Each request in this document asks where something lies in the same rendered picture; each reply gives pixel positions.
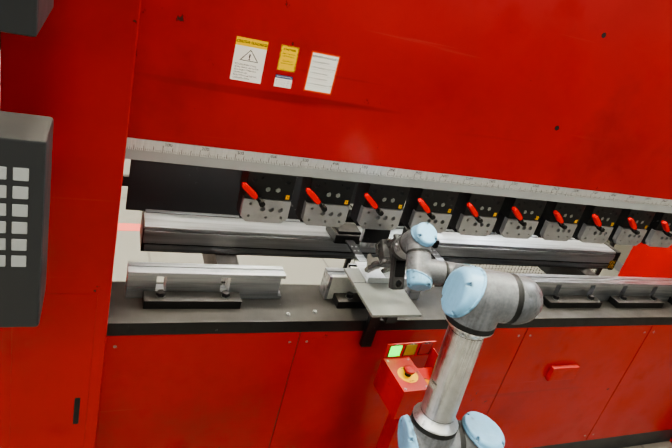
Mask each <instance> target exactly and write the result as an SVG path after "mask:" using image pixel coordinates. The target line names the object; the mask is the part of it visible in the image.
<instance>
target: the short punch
mask: <svg viewBox="0 0 672 448"><path fill-rule="evenodd" d="M390 232H391V230H376V229H362V232H361V236H360V239H359V241H360V243H359V247H375V244H376V243H378V242H379V241H380V240H382V239H387V238H389V235H390Z"/></svg>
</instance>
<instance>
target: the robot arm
mask: <svg viewBox="0 0 672 448"><path fill-rule="evenodd" d="M393 237H394V238H393V239H391V238H390V239H389V238H387V239H382V240H380V241H379V242H378V243H376V244H375V248H376V256H378V257H375V258H373V256H372V254H371V253H369V254H368V255H367V266H366V268H365V269H364V270H365V272H367V273H370V272H372V271H374V270H376V269H379V268H380V267H383V269H382V270H381V272H382V273H387V272H390V277H389V288H390V289H392V290H402V289H403V288H404V279H405V270H406V279H407V286H408V287H409V288H410V289H412V290H416V291H425V290H429V289H430V288H431V287H432V285H439V286H443V290H442V295H443V296H442V298H441V305H442V309H443V311H444V313H445V318H446V320H447V322H448V323H449V325H448V328H447V331H446V333H445V336H444V339H443V342H442V345H441V348H440V351H439V354H438V357H437V360H436V363H435V366H434V369H433V371H432V374H431V377H430V380H429V383H428V386H427V389H426V392H425V395H424V398H423V401H422V402H419V403H417V404H416V405H415V406H414V408H413V411H412V414H411V415H410V416H409V415H407V414H406V415H403V416H401V417H400V419H399V423H398V446H399V448H504V446H505V438H504V435H503V433H502V431H501V429H500V428H499V426H498V425H497V424H496V423H495V422H494V421H492V420H491V419H490V418H489V417H487V416H486V415H484V414H482V413H479V412H475V411H470V412H467V413H466V414H465V415H464V416H463V417H462V420H457V418H456V414H457V412H458V409H459V406H460V403H461V401H462V398H463V395H464V393H465V390H466V387H467V384H468V382H469V379H470V376H471V374H472V371H473V368H474V365H475V363H476V360H477V357H478V355H479V352H480V349H481V346H482V344H483V341H484V338H487V337H490V336H492V335H493V334H494V332H495V329H496V326H497V324H498V323H503V324H512V325H519V324H524V323H528V322H530V321H532V320H533V319H535V318H536V317H537V316H538V314H539V313H540V312H541V309H542V307H543V294H542V291H541V289H540V287H539V286H538V285H537V284H536V283H535V282H534V281H533V280H532V279H530V278H528V277H526V276H523V275H519V274H514V273H506V272H500V271H494V270H487V269H482V268H480V267H475V266H472V265H469V264H461V263H454V262H448V261H442V260H435V259H432V258H431V246H432V245H433V244H434V243H435V242H436V240H437V231H436V229H435V228H434V227H433V226H432V225H431V224H429V223H427V222H422V223H419V224H418V225H415V226H413V227H412V228H411V229H410V230H408V231H407V232H405V233H404V234H394V235H393Z"/></svg>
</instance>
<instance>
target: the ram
mask: <svg viewBox="0 0 672 448"><path fill-rule="evenodd" d="M237 36H240V37H245V38H250V39H255V40H260V41H265V42H268V47H267V53H266V58H265V63H264V68H263V73H262V78H261V83H260V84H257V83H251V82H245V81H239V80H233V79H230V74H231V68H232V62H233V56H234V51H235V45H236V39H237ZM282 45H287V46H292V47H297V48H299V53H298V57H297V62H296V66H295V71H294V72H289V71H283V70H278V69H277V67H278V62H279V57H280V52H281V47H282ZM312 51H316V52H321V53H326V54H331V55H336V56H340V60H339V64H338V68H337V72H336V76H335V80H334V84H333V88H332V92H331V95H328V94H322V93H316V92H310V91H304V90H303V89H304V85H305V81H306V76H307V72H308V67H309V63H310V59H311V54H312ZM276 74H279V75H284V76H290V77H293V80H292V85H291V89H289V88H283V87H277V86H274V81H275V76H276ZM127 138H135V139H143V140H152V141H161V142H170V143H178V144H187V145H196V146H205V147H213V148H222V149H231V150H240V151H248V152H257V153H266V154H275V155H283V156H292V157H301V158H310V159H318V160H327V161H336V162H345V163H353V164H362V165H371V166H380V167H388V168H397V169H406V170H415V171H423V172H432V173H441V174H450V175H458V176H467V177H476V178H485V179H493V180H502V181H511V182H520V183H528V184H537V185H546V186H555V187H563V188H572V189H581V190H590V191H598V192H607V193H616V194H625V195H633V196H642V197H651V198H660V199H668V200H672V0H141V9H140V18H139V28H138V38H137V47H136V57H135V66H134V76H133V85H132V95H131V105H130V114H129V124H128V133H127ZM125 159H133V160H143V161H153V162H163V163H173V164H183V165H193V166H203V167H213V168H223V169H233V170H243V171H253V172H263V173H273V174H283V175H293V176H303V177H313V178H323V179H333V180H343V181H353V182H363V183H373V184H383V185H393V186H403V187H413V188H423V189H433V190H443V191H453V192H463V193H473V194H483V195H493V196H503V197H513V198H523V199H533V200H543V201H553V202H563V203H573V204H583V205H593V206H603V207H613V208H623V209H633V210H644V211H654V212H664V213H672V207H667V206H658V205H648V204H639V203H630V202H620V201H611V200H601V199H592V198H583V197H573V196H564V195H555V194H545V193H536V192H526V191H517V190H508V189H498V188H489V187H480V186H470V185H461V184H451V183H442V182H433V181H423V180H414V179H405V178H395V177H386V176H376V175H367V174H358V173H348V172H339V171H329V170H320V169H311V168H301V167H292V166H283V165H273V164H264V163H254V162H245V161H236V160H226V159H217V158H208V157H198V156H189V155H179V154H170V153H161V152H151V151H142V150H133V149H126V152H125Z"/></svg>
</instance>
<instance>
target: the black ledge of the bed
mask: <svg viewBox="0 0 672 448"><path fill-rule="evenodd" d="M125 283H126V282H124V281H112V287H111V296H110V306H109V315H108V325H107V335H159V334H210V333H261V332H313V331H363V330H364V327H365V324H366V321H367V318H368V315H369V312H368V310H367V309H366V308H336V306H335V304H334V302H333V300H332V299H324V298H323V296H322V294H321V292H320V290H319V288H320V285H302V284H280V287H279V291H280V294H281V299H241V301H242V303H241V308H240V309H143V302H142V298H125ZM442 290H443V287H431V288H430V289H429V290H425V291H421V293H420V295H419V298H418V300H413V299H411V300H412V302H413V303H414V305H415V306H416V308H417V309H418V310H419V312H420V313H421V314H422V315H421V317H398V319H397V322H396V323H385V322H384V320H383V319H382V317H381V319H380V322H379V325H378V328H377V330H415V329H447V328H448V325H449V323H448V322H447V320H446V318H445V313H444V311H443V309H442V305H441V298H442V296H443V295H442ZM601 302H602V305H601V307H600V308H547V307H546V306H545V305H544V304H543V307H542V309H541V312H540V313H539V314H538V316H537V317H536V318H535V319H533V320H532V321H530V322H528V323H524V324H519V325H512V324H503V323H498V324H497V326H496V328H518V327H569V326H621V325H672V304H670V303H669V302H668V301H662V302H664V305H663V306H662V308H616V307H614V306H613V305H612V304H611V303H610V302H608V301H601ZM313 310H317V313H313ZM287 312H289V313H290V316H286V313H287ZM107 335H106V336H107Z"/></svg>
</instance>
